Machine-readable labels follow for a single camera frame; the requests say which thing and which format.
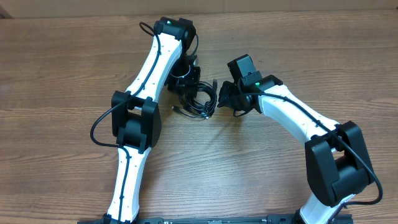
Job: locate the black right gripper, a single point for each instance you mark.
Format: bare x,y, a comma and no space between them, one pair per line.
226,96

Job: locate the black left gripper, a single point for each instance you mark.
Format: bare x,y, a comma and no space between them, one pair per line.
191,83

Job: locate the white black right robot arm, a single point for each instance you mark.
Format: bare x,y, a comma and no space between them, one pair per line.
338,166

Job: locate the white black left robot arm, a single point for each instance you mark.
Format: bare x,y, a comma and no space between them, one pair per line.
135,115

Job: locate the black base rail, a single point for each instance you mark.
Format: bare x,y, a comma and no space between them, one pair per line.
270,219

